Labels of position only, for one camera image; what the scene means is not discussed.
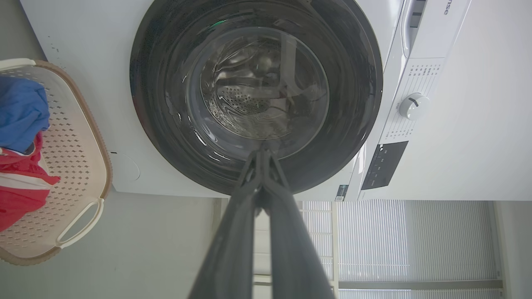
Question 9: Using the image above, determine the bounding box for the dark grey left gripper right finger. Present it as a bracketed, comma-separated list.
[261, 149, 335, 299]

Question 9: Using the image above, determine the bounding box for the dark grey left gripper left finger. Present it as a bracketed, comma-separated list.
[188, 150, 264, 299]

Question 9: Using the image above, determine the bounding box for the round washer door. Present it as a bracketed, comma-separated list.
[130, 0, 383, 196]

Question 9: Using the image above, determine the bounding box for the white front-load washing machine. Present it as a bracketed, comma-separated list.
[19, 0, 472, 202]

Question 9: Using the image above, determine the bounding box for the black washer display panel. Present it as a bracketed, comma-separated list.
[361, 141, 409, 191]

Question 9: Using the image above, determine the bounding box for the round white filter cover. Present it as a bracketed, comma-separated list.
[110, 152, 141, 183]

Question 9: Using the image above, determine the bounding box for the steel perforated washer drum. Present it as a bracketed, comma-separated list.
[199, 42, 329, 140]

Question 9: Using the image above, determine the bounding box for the beige perforated laundry basket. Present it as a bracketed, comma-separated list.
[0, 58, 113, 266]

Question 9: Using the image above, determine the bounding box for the white round control knob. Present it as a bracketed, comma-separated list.
[399, 93, 431, 121]

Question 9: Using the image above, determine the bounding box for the red white jersey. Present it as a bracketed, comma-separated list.
[0, 132, 61, 232]

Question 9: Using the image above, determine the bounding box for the blue garment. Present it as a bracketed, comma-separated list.
[0, 76, 50, 153]

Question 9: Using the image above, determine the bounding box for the white detergent drawer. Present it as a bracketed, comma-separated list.
[400, 0, 429, 59]

